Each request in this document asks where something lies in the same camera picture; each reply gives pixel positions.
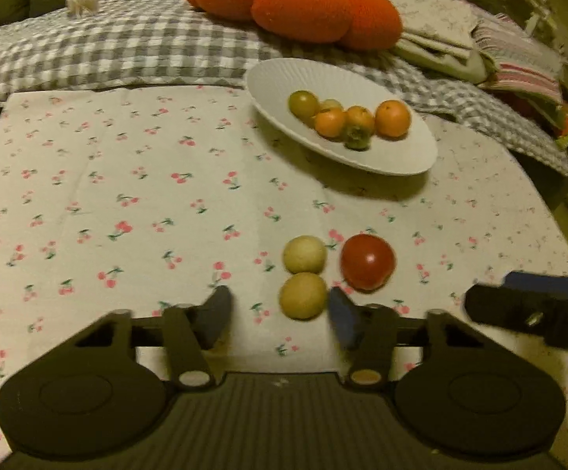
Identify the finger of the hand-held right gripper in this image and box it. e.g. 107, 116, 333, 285
464, 283, 568, 349
502, 270, 568, 300

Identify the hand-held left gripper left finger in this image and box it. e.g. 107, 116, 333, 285
68, 285, 234, 390

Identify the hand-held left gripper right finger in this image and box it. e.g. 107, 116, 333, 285
327, 286, 483, 387

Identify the red tomato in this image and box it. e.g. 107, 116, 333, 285
340, 233, 396, 291

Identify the pale yellow round fruit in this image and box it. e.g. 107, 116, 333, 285
283, 235, 328, 275

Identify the white ribbed plate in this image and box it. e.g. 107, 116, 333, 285
245, 58, 438, 176

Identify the green tangerine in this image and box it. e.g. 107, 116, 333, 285
343, 126, 373, 151

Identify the orange tangerine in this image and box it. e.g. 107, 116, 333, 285
345, 105, 376, 134
314, 108, 348, 139
374, 99, 412, 139

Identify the olive green round fruit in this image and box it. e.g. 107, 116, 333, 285
288, 89, 321, 121

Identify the cherry print tablecloth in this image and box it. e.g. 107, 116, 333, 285
0, 83, 568, 466

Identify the striped folded blanket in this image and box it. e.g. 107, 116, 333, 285
474, 18, 566, 107

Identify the folded floral cloth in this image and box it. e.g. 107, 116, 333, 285
379, 0, 491, 85

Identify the grey checkered blanket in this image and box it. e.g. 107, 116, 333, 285
0, 0, 568, 177

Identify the orange pumpkin cushion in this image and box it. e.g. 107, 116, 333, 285
182, 0, 403, 51

